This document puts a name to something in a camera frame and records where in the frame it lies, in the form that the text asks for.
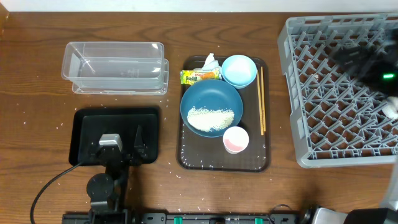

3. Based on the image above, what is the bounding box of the clear plastic bin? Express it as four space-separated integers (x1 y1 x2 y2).
62 42 169 94

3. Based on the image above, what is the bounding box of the white cup pink inside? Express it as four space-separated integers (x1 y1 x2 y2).
223 126 249 154

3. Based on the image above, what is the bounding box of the dark brown serving tray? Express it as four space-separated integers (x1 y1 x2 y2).
177 57 271 172

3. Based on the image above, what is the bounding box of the grey dishwasher rack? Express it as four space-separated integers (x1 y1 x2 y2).
277 13 397 168

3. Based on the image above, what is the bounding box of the light blue bowl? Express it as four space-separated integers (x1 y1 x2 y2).
221 55 257 89

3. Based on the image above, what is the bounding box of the pile of white rice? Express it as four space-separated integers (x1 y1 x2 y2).
187 107 234 132

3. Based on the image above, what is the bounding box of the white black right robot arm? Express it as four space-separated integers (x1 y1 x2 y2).
297 29 397 224

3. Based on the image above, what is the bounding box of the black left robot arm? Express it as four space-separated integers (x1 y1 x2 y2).
86 126 147 224

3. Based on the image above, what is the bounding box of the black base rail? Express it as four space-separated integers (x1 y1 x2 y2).
62 213 299 224

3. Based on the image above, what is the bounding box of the crumpled white tissue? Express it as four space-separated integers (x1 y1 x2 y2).
201 53 220 70

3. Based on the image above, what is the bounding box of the yellow green snack wrapper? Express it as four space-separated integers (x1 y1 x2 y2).
180 69 220 85

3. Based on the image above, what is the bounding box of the dark blue plate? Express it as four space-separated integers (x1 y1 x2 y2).
180 80 243 138

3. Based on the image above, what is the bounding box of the black plastic bin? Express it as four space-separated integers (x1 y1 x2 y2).
68 107 159 166

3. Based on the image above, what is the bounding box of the wooden chopstick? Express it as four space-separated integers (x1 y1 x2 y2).
261 67 266 132
256 70 264 136

